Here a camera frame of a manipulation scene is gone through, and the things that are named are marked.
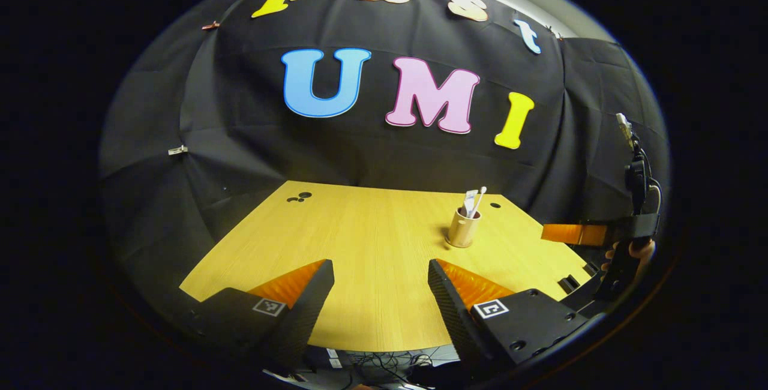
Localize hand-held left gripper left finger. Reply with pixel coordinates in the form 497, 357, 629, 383
189, 259, 335, 373

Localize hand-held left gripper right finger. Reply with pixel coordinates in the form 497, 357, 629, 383
427, 259, 592, 379

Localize beige cup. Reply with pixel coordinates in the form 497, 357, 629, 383
446, 207, 482, 248

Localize wooden desktop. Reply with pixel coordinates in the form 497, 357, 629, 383
180, 181, 592, 353

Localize black backdrop cloth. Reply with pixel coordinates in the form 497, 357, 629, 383
99, 0, 670, 343

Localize tangled black cables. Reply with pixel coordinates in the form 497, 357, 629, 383
324, 347, 469, 390

